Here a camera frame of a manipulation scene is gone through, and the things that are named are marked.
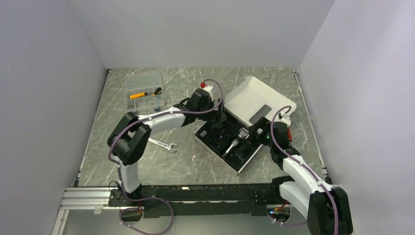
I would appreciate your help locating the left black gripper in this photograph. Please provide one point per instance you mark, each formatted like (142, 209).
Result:
(218, 115)

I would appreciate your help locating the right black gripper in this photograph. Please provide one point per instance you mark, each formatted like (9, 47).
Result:
(260, 124)

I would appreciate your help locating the black silver hair clipper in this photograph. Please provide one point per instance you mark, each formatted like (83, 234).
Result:
(233, 144)

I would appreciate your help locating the white hair clipper box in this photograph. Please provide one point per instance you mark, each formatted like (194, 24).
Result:
(243, 106)

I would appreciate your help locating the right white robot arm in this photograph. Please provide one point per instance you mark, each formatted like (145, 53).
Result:
(325, 208)

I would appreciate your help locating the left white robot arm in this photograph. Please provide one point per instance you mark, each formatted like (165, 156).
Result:
(130, 137)

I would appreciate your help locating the black yellow small tool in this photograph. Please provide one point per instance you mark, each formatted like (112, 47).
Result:
(158, 91)

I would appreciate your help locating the silver combination wrench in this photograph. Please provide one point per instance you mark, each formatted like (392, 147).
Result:
(170, 147)

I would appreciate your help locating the clear plastic organizer box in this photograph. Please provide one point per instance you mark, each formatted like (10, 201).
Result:
(143, 92)

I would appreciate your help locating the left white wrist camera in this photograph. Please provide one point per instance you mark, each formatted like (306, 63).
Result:
(207, 88)

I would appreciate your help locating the red handled adjustable wrench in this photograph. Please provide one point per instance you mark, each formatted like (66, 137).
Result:
(289, 134)

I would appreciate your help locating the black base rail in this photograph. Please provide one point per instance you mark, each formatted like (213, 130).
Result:
(220, 199)

